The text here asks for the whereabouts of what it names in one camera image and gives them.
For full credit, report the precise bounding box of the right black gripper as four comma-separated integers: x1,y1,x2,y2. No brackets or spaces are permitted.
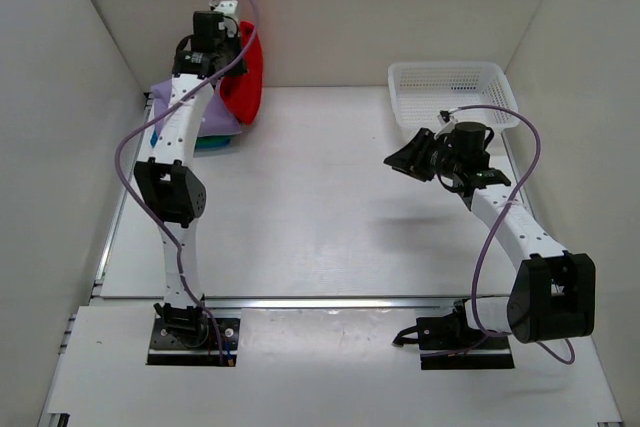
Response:
384,130,462,183

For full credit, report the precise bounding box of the folded lilac t-shirt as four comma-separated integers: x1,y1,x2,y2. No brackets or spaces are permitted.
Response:
151,80,242,138

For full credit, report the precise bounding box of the red t-shirt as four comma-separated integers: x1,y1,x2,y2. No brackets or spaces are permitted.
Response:
220,36,264,125

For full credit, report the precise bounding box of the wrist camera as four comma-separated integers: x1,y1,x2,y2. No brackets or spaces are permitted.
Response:
434,110,457,139
209,0,239,19

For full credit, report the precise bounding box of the folded green t-shirt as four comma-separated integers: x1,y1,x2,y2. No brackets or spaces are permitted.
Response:
195,135,233,149

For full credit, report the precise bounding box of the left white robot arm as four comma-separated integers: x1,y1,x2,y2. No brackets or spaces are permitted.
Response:
134,9,246,348

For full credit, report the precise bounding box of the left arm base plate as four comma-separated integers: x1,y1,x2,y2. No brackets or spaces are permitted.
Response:
146,316,241,368

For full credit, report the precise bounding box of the white plastic basket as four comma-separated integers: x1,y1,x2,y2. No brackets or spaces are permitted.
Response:
388,61,519,140

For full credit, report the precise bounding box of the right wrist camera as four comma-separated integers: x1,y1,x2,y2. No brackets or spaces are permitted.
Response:
434,110,457,139

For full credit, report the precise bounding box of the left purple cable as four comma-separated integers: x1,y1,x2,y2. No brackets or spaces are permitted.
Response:
115,0,260,366

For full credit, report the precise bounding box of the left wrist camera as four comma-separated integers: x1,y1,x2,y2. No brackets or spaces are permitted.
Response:
209,0,239,19

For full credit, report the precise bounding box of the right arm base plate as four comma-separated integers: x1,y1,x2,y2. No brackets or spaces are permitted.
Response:
392,313,515,371

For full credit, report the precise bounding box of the folded blue t-shirt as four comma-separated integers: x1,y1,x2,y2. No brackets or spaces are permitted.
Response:
151,129,234,152

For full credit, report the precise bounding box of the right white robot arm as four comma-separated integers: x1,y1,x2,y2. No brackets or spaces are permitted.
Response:
384,121,596,348

